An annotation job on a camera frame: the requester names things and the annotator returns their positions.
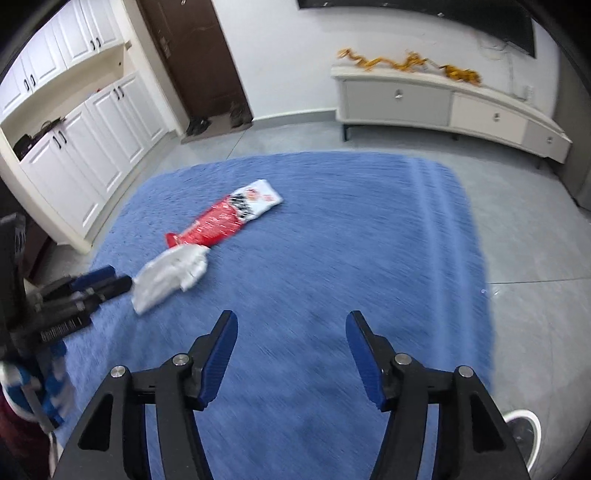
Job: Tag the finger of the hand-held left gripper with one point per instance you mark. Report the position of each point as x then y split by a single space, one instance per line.
111 287
97 276

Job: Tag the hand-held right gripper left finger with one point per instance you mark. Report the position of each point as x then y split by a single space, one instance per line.
219 364

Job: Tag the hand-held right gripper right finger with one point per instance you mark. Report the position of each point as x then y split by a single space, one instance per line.
364 364

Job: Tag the white plastic bag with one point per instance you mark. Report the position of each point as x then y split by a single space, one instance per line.
171 277

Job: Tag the red and white snack packet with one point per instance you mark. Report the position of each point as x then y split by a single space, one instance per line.
221 217

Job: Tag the white trash bin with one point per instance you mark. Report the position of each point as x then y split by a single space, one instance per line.
524 427

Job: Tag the blue towel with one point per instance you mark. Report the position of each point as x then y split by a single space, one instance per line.
323 258

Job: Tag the white base cabinet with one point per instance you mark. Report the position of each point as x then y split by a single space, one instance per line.
87 157

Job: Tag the dark red clothing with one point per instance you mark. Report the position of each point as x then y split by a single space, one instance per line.
18 443

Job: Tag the black device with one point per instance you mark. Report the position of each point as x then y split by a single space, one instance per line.
32 138

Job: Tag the pair of black shoes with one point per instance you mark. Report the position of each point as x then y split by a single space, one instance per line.
197 125

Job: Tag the pair of brown boots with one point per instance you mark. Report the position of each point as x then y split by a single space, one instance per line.
239 115

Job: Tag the dark brown door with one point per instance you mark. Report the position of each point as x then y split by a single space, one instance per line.
198 60

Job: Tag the white and grey television stand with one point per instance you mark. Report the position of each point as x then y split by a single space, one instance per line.
401 101

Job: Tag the golden dragon figurine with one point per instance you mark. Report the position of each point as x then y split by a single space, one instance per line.
364 60
415 62

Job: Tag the golden tiger figurine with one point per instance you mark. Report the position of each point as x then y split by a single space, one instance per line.
461 74

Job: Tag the white wall cabinet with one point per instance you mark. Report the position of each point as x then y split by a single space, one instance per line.
55 50

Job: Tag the white wall socket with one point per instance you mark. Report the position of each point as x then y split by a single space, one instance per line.
524 92

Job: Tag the black wall television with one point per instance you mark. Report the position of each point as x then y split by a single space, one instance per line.
438 16

